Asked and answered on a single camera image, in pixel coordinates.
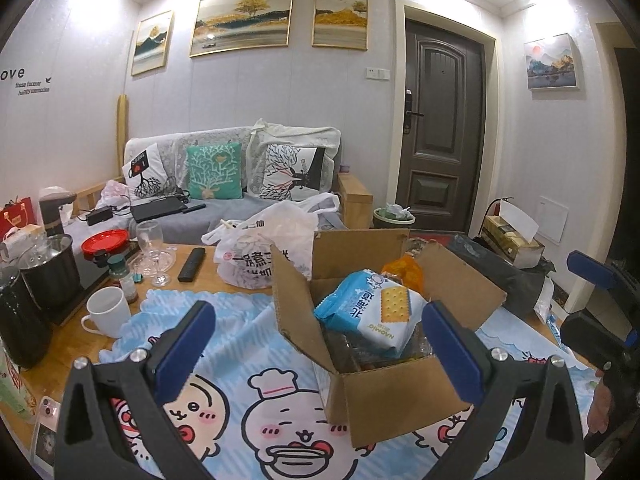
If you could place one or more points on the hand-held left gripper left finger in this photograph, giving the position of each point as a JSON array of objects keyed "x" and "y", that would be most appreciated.
[{"x": 187, "y": 345}]

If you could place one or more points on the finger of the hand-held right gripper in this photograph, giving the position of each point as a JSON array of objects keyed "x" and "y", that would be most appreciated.
[
  {"x": 592, "y": 270},
  {"x": 590, "y": 337}
]

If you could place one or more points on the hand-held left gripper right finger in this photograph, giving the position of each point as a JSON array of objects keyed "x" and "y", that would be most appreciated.
[{"x": 452, "y": 355}]

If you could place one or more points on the cardboard box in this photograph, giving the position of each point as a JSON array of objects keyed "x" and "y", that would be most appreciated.
[{"x": 395, "y": 405}]

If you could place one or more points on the light blue cracker packet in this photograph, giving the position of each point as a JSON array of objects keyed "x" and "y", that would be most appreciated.
[{"x": 360, "y": 305}]

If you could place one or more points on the person's right hand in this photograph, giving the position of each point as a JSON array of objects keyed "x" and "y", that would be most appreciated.
[{"x": 600, "y": 410}]

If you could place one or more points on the blue toothbrush pack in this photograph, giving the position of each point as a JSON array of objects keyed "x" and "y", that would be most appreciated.
[{"x": 556, "y": 327}]

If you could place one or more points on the cartoon printed tablecloth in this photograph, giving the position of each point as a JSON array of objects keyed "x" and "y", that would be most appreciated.
[{"x": 240, "y": 330}]

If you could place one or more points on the black remote control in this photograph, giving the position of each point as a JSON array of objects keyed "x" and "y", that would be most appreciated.
[{"x": 192, "y": 265}]

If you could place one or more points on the white mug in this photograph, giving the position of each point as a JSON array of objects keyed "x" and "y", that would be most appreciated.
[{"x": 107, "y": 312}]

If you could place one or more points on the black plastic bag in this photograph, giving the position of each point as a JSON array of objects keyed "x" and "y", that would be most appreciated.
[{"x": 505, "y": 275}]

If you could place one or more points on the glass dish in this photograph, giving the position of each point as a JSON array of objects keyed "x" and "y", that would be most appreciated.
[{"x": 170, "y": 259}]

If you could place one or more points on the gold tissue box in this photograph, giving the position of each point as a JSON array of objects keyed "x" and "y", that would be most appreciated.
[{"x": 510, "y": 240}]

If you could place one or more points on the spice jar with dark lid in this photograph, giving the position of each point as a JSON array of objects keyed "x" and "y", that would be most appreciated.
[{"x": 122, "y": 280}]

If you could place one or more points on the orange snack packet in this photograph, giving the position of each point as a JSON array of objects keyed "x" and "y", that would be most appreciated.
[{"x": 402, "y": 270}]

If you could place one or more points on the clear plastic snack packet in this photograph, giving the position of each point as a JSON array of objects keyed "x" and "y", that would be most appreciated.
[{"x": 350, "y": 352}]

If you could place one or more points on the wine glass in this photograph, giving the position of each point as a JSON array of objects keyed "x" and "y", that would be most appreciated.
[{"x": 149, "y": 235}]

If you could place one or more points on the white plastic bag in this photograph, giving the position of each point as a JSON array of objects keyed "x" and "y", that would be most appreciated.
[{"x": 260, "y": 240}]

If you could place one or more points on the red plate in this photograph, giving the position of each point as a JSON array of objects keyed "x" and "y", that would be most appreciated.
[{"x": 105, "y": 241}]

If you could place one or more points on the grey sofa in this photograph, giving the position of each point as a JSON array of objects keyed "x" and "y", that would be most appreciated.
[{"x": 220, "y": 215}]

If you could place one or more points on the black laptop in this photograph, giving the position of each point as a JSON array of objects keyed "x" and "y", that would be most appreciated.
[{"x": 157, "y": 209}]

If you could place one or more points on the green trash bin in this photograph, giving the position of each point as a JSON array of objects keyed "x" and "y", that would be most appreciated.
[{"x": 392, "y": 217}]

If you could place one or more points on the black kettle pot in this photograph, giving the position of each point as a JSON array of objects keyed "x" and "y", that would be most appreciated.
[{"x": 50, "y": 272}]

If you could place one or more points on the black power adapter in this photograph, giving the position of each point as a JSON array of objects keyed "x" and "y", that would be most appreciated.
[{"x": 99, "y": 216}]

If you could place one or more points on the phone with pink case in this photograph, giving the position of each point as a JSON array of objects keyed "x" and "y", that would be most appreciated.
[{"x": 46, "y": 430}]

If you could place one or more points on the black thermos jug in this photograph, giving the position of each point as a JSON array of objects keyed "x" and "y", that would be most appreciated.
[{"x": 22, "y": 320}]

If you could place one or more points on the pink plastic bag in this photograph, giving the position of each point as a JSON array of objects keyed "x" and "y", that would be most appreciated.
[{"x": 115, "y": 191}]

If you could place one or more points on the teal coral print cushion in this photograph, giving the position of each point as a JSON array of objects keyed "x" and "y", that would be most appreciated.
[{"x": 215, "y": 172}]

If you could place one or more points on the green packet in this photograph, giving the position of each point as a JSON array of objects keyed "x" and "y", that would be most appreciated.
[{"x": 12, "y": 385}]

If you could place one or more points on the white tree print cushion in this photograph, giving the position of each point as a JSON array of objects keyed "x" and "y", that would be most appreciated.
[{"x": 145, "y": 170}]

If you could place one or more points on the black water dispenser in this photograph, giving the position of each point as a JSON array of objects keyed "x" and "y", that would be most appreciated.
[{"x": 55, "y": 207}]

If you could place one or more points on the white cushion with black patch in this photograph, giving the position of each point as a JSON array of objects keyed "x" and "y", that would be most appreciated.
[{"x": 292, "y": 172}]

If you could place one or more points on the dark brown door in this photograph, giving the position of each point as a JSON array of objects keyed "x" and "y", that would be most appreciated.
[{"x": 440, "y": 125}]

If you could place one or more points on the white framed mountain painting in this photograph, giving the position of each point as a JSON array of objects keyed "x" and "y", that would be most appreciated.
[{"x": 551, "y": 62}]

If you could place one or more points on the red gift bag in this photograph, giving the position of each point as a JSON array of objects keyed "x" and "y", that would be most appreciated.
[{"x": 15, "y": 215}]

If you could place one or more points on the wooden board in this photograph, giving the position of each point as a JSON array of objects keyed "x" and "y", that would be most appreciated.
[{"x": 121, "y": 135}]

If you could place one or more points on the white zip storage bag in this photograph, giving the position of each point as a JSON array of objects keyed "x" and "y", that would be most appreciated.
[{"x": 295, "y": 132}]

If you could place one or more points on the wide tree landscape painting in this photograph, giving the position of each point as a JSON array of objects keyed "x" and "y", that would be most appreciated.
[{"x": 240, "y": 22}]

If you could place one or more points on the tall golden hill painting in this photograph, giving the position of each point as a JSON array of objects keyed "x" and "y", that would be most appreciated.
[{"x": 340, "y": 17}]

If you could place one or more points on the white wall panel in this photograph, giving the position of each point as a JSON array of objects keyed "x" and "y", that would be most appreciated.
[{"x": 552, "y": 225}]

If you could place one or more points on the white light switch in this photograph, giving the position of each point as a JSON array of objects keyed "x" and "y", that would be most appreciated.
[{"x": 377, "y": 73}]

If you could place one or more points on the small mountain painting gold frame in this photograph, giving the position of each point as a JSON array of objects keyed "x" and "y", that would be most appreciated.
[{"x": 151, "y": 42}]

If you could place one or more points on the black wall lettering sticker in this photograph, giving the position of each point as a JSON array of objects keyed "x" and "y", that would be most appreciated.
[{"x": 15, "y": 75}]

